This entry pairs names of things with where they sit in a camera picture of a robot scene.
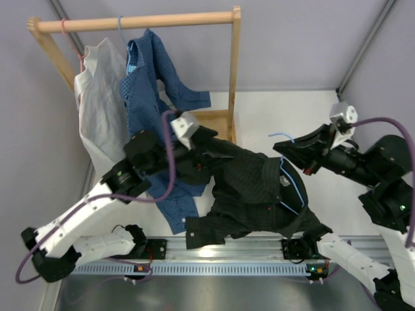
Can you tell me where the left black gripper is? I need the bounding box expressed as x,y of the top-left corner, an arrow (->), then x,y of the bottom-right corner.
145,125 -> 233,178

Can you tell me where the pink wire hanger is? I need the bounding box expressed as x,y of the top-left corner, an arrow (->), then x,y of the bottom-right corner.
60,17 -> 86,73

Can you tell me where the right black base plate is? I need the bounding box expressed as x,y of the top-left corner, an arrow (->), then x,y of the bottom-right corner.
281,238 -> 323,264

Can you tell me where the aluminium mounting rail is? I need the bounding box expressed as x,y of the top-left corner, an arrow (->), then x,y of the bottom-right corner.
74,235 -> 393,262

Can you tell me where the light blue hanger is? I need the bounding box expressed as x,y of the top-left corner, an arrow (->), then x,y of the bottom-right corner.
268,132 -> 305,209

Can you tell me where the blue hanger holding shirt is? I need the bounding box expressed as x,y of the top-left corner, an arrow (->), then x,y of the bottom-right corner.
117,16 -> 136,75

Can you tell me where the black pinstriped shirt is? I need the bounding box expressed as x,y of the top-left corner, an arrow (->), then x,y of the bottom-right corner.
179,126 -> 322,249

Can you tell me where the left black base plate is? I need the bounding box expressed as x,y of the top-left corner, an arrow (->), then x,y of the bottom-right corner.
132,238 -> 167,260

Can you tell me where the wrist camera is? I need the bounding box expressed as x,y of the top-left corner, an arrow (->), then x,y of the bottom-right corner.
170,111 -> 200,150
329,102 -> 358,149

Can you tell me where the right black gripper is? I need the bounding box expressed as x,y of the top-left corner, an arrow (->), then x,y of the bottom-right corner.
273,123 -> 381,188

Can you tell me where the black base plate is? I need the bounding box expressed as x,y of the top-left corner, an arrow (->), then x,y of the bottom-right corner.
281,238 -> 323,264
132,238 -> 167,260

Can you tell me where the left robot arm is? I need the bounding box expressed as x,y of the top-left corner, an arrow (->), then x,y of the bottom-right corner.
21,127 -> 217,282

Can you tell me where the wooden clothes rack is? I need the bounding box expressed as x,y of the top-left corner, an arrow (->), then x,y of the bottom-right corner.
27,6 -> 241,143

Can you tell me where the blue checked shirt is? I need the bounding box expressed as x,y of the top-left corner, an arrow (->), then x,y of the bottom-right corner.
119,29 -> 211,234

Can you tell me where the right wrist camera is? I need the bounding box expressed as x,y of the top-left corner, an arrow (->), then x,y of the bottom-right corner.
329,102 -> 358,149

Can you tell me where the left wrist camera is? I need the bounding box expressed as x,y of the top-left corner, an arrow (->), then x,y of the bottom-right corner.
170,111 -> 200,150

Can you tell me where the white shirt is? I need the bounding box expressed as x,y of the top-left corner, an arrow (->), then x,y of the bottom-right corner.
74,38 -> 130,176

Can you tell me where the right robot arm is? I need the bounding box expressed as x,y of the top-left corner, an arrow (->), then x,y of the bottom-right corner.
273,122 -> 414,310

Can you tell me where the white slotted cable duct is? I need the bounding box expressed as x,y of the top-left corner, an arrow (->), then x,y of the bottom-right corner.
72,262 -> 327,277

